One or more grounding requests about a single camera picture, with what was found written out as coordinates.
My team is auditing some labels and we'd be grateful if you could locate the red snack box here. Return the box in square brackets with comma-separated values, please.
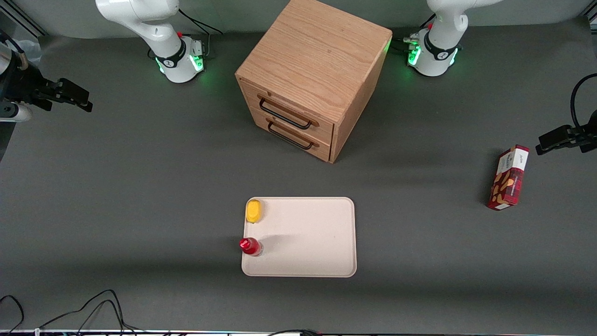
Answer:
[487, 145, 530, 211]

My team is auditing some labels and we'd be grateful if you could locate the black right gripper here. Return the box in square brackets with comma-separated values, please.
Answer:
[0, 64, 93, 113]

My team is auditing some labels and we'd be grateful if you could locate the black looped cable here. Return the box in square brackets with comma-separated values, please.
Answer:
[570, 73, 597, 132]

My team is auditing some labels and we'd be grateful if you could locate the aluminium frame rail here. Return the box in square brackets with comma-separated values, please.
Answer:
[0, 0, 48, 38]

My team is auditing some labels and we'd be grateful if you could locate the beige plastic tray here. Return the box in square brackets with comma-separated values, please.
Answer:
[241, 197, 358, 278]

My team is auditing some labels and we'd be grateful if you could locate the wooden drawer cabinet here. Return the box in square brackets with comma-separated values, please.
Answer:
[235, 0, 393, 164]

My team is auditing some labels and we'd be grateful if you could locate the yellow mustard bottle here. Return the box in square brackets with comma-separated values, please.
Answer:
[245, 199, 264, 224]

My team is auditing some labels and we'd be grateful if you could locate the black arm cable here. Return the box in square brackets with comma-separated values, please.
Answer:
[0, 29, 25, 59]

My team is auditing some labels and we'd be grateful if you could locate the black floor cable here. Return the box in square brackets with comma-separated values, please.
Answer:
[0, 294, 25, 335]
[39, 289, 143, 334]

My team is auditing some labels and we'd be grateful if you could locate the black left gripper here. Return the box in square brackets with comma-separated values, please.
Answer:
[535, 110, 597, 156]

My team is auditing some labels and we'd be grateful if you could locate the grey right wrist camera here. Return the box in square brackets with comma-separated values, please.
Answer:
[0, 103, 33, 123]

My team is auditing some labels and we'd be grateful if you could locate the black base cable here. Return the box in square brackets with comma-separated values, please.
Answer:
[178, 8, 224, 36]

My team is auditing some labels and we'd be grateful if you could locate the red ketchup bottle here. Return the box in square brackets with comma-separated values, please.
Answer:
[239, 237, 264, 257]

